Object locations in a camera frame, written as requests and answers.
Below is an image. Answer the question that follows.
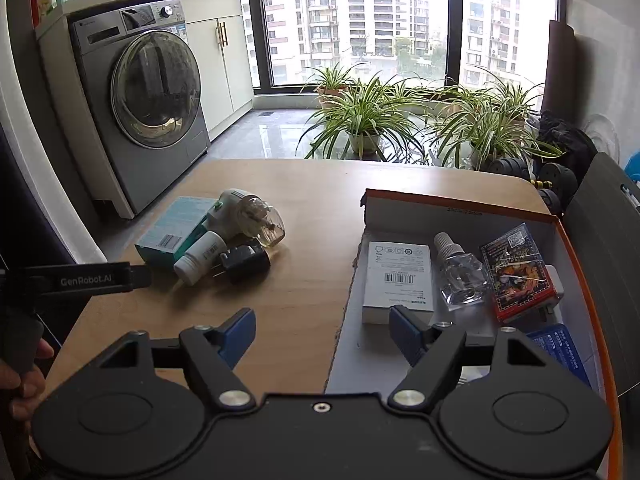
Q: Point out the person's left hand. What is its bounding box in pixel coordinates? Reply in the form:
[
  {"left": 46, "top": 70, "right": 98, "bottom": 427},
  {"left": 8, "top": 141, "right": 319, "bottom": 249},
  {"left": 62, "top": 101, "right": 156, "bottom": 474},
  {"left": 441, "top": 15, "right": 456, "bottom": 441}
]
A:
[{"left": 0, "top": 337, "right": 55, "bottom": 413}]

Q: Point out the white plastic bottle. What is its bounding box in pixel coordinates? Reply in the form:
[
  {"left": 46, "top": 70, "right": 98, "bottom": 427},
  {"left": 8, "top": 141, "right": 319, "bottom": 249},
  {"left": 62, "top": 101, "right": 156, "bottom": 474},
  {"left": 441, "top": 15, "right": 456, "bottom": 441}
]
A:
[{"left": 173, "top": 230, "right": 228, "bottom": 286}]

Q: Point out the blue printed card pack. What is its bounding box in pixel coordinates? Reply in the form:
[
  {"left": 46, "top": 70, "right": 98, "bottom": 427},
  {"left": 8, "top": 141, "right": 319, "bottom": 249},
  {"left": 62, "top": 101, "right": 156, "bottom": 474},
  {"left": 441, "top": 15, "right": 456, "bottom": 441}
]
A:
[{"left": 479, "top": 223, "right": 560, "bottom": 324}]

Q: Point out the white charger plug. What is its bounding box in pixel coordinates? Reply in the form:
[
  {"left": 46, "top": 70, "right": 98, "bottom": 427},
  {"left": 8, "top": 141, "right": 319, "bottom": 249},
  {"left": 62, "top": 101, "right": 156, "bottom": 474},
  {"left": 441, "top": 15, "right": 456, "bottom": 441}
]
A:
[{"left": 535, "top": 264, "right": 567, "bottom": 327}]

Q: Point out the blue box with barcode label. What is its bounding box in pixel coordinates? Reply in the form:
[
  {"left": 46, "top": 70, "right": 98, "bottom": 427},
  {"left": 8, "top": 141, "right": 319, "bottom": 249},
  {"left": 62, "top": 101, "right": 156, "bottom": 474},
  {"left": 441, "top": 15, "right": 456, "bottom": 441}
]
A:
[{"left": 524, "top": 324, "right": 594, "bottom": 389}]

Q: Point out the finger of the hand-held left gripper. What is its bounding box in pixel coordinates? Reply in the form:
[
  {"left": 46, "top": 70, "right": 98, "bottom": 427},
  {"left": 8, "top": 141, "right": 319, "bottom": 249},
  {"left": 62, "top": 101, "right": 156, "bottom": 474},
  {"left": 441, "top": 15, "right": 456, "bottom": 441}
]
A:
[{"left": 128, "top": 263, "right": 153, "bottom": 291}]

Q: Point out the black bag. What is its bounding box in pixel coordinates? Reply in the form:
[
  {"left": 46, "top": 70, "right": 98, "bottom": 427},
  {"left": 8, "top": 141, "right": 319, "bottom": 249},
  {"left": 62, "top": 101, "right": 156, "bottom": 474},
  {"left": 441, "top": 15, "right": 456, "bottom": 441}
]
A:
[{"left": 536, "top": 109, "right": 599, "bottom": 173}]

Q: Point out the orange-rimmed cardboard box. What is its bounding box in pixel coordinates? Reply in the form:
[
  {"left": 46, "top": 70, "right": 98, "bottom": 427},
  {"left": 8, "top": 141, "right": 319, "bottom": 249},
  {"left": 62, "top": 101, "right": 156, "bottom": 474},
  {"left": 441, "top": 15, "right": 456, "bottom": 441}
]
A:
[{"left": 324, "top": 188, "right": 624, "bottom": 480}]

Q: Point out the cream cabinet with gold handles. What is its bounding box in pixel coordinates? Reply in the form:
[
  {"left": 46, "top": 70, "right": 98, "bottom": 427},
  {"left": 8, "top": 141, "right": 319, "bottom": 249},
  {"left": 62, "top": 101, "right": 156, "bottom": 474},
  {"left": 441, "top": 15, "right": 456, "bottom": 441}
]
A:
[{"left": 34, "top": 0, "right": 257, "bottom": 222}]

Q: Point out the white fan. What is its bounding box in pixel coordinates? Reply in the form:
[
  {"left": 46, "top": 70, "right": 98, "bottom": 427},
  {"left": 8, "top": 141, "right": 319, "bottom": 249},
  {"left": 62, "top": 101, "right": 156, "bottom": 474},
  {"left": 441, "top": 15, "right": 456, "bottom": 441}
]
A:
[{"left": 581, "top": 113, "right": 621, "bottom": 162}]

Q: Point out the small potted spider plant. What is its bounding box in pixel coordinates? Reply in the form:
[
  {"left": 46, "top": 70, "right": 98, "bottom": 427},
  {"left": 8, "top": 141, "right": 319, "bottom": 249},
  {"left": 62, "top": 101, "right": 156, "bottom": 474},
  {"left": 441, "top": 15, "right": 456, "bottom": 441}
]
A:
[{"left": 299, "top": 61, "right": 368, "bottom": 108}]

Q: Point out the black power adapter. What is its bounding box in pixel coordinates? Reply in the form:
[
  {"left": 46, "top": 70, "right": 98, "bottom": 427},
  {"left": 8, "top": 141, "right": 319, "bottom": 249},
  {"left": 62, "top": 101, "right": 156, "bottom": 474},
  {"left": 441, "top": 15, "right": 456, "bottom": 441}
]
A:
[{"left": 214, "top": 243, "right": 274, "bottom": 284}]

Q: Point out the rolled brown mat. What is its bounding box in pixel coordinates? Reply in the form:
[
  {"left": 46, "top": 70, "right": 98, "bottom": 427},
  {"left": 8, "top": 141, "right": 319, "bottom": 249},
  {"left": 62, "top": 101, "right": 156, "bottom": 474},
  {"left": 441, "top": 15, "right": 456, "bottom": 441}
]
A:
[{"left": 548, "top": 19, "right": 577, "bottom": 113}]

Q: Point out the large spider plant white pot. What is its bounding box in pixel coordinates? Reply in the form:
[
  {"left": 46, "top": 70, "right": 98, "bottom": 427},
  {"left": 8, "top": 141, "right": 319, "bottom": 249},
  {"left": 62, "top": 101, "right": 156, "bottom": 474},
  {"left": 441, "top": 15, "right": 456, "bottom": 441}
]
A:
[{"left": 296, "top": 77, "right": 433, "bottom": 162}]

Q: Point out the clear liquid refill bottle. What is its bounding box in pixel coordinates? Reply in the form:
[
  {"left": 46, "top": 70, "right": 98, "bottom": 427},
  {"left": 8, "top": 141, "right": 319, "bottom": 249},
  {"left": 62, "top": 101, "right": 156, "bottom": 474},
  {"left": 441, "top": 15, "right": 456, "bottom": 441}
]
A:
[{"left": 432, "top": 231, "right": 491, "bottom": 312}]

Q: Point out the black dumbbell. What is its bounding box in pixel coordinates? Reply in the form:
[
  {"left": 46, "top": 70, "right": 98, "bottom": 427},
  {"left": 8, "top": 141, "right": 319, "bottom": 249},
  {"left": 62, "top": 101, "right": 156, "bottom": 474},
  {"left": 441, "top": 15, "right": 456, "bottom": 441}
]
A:
[
  {"left": 492, "top": 157, "right": 532, "bottom": 182},
  {"left": 532, "top": 162, "right": 579, "bottom": 212}
]

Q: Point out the black-framed window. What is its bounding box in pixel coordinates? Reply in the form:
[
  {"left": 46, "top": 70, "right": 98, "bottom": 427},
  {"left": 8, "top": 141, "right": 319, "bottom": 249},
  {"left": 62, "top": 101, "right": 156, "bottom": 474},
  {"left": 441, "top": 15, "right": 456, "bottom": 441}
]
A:
[{"left": 244, "top": 0, "right": 562, "bottom": 95}]

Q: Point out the grey front-load washing machine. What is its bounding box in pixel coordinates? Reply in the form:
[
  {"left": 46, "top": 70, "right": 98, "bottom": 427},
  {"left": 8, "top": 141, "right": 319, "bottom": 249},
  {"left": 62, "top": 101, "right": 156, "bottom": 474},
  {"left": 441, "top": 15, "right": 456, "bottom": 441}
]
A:
[{"left": 67, "top": 2, "right": 211, "bottom": 219}]

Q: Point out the white repellent device with bottle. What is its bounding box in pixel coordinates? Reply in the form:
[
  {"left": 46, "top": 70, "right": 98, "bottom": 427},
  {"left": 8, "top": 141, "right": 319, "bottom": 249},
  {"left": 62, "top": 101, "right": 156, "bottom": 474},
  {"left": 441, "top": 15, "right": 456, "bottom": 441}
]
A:
[{"left": 207, "top": 188, "right": 286, "bottom": 249}]

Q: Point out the grey chair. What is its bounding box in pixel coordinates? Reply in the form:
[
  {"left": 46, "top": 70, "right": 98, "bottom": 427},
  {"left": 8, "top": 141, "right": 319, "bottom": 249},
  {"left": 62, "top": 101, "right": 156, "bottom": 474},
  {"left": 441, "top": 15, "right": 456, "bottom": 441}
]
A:
[{"left": 562, "top": 152, "right": 640, "bottom": 397}]

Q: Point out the grey white carton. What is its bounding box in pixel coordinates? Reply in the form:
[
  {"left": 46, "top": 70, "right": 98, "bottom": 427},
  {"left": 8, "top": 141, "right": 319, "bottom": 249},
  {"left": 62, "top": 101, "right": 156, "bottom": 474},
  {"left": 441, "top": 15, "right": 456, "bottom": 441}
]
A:
[{"left": 362, "top": 240, "right": 435, "bottom": 325}]

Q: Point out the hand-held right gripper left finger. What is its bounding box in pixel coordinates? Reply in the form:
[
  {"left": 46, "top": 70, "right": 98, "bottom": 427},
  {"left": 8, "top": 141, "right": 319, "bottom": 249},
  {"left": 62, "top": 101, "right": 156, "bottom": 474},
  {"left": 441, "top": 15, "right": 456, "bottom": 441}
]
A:
[{"left": 97, "top": 308, "right": 257, "bottom": 409}]

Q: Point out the teal carton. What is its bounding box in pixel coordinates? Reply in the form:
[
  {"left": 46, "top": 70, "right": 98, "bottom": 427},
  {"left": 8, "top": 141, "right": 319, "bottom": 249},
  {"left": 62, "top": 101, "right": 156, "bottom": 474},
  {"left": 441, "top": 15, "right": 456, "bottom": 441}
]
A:
[{"left": 133, "top": 196, "right": 221, "bottom": 266}]

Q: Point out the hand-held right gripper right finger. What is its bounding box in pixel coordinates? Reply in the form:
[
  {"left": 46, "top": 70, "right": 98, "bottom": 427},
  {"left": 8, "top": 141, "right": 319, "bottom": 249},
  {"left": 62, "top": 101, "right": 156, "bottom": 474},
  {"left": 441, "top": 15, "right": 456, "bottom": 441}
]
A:
[{"left": 388, "top": 305, "right": 552, "bottom": 411}]

